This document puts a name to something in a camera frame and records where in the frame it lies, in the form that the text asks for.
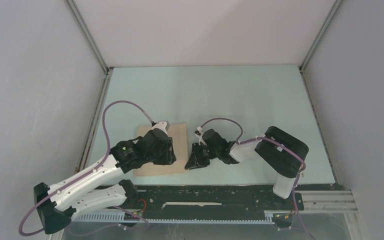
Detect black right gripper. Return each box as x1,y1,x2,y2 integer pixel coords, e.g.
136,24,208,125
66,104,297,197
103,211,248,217
185,142,220,170

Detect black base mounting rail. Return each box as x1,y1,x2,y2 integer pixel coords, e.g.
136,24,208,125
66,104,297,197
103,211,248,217
125,185,304,222

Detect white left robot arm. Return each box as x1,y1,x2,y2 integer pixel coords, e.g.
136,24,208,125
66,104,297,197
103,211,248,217
33,121,176,235

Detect beige cloth napkin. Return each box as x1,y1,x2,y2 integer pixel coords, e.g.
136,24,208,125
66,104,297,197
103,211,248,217
133,123,189,177

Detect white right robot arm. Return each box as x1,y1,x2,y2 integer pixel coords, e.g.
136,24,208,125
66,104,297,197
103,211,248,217
184,126,309,209

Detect aluminium corner frame post right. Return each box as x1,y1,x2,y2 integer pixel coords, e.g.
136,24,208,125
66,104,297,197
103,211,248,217
299,0,346,73

